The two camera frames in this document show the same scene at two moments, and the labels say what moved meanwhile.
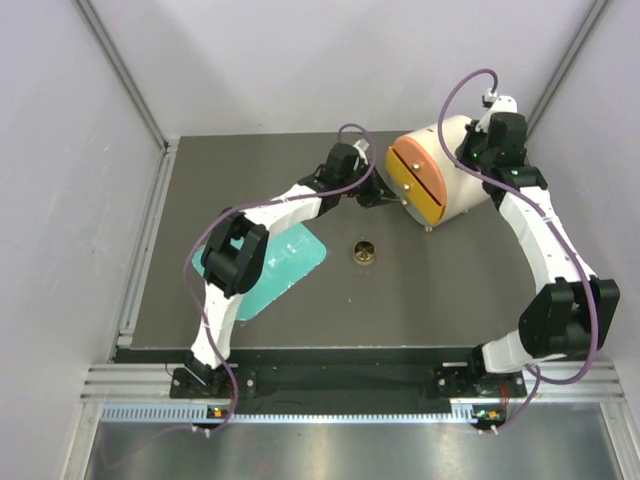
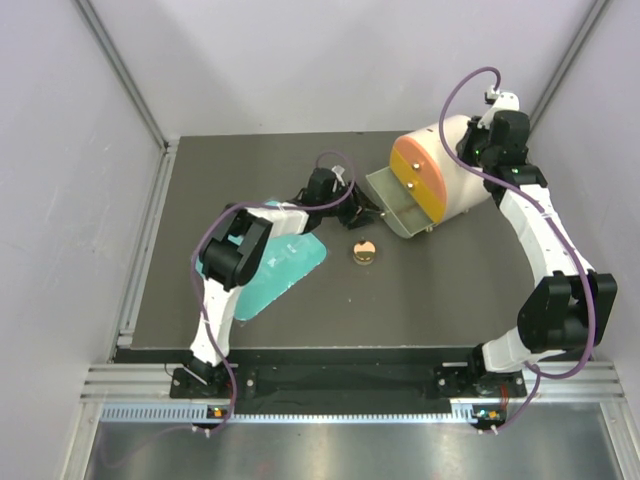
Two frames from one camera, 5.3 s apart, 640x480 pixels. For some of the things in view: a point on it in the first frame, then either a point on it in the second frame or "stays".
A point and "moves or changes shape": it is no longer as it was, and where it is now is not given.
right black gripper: (471, 136) stays
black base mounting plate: (351, 383) stays
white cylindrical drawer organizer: (425, 182) moves or changes shape
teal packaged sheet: (294, 254) stays
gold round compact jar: (364, 252) stays
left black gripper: (378, 190) → (354, 209)
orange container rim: (422, 164) stays
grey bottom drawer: (407, 201) moves or changes shape
